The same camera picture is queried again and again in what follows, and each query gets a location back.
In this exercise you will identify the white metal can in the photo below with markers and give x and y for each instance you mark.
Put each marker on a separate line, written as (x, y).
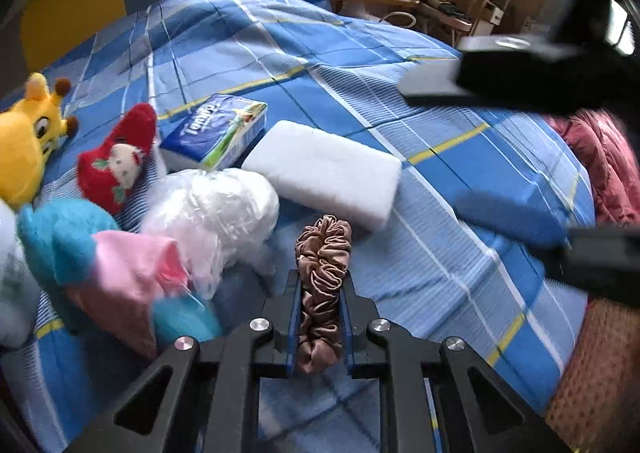
(15, 293)

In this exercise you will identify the blue plaid blanket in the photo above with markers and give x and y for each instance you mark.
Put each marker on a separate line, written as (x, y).
(350, 83)

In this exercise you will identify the pink quilt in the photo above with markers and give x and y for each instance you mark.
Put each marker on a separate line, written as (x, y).
(610, 168)

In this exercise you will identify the white plastic bag of cotton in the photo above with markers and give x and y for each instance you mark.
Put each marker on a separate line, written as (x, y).
(215, 208)

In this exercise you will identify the red strawberry plush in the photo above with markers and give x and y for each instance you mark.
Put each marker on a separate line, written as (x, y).
(115, 158)

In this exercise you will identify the yellow giraffe plush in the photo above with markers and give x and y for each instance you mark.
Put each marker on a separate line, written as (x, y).
(25, 148)

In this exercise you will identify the brown satin scrunchie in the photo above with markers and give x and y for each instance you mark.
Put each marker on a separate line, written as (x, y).
(322, 283)

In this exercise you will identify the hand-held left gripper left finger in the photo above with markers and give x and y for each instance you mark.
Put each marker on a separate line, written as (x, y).
(295, 328)

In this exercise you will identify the blue tissue pack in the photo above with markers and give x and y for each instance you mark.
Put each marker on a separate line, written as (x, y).
(210, 133)

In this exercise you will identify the cluttered wooden shelf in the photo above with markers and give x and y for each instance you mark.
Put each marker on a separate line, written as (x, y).
(460, 8)

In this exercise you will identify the white foam block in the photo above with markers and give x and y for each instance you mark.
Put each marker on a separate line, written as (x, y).
(325, 173)

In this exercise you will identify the blue and pink plush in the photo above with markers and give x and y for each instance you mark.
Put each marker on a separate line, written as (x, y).
(60, 243)

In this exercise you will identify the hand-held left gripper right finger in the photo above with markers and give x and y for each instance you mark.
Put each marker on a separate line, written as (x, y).
(348, 328)

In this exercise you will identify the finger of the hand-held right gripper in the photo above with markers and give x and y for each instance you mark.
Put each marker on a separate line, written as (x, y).
(500, 78)
(515, 218)

